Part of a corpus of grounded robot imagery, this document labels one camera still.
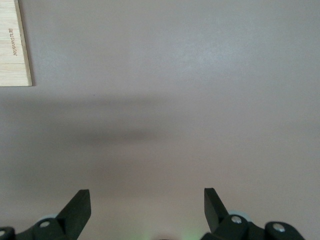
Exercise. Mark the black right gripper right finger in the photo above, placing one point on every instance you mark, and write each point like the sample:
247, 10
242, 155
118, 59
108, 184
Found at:
225, 225

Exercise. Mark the bamboo cutting board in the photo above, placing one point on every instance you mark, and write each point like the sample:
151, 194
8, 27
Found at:
12, 50

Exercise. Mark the brown table mat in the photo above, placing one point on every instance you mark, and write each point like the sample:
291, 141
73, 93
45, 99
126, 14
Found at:
175, 75

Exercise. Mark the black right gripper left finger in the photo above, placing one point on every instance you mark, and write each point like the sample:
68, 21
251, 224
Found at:
67, 222

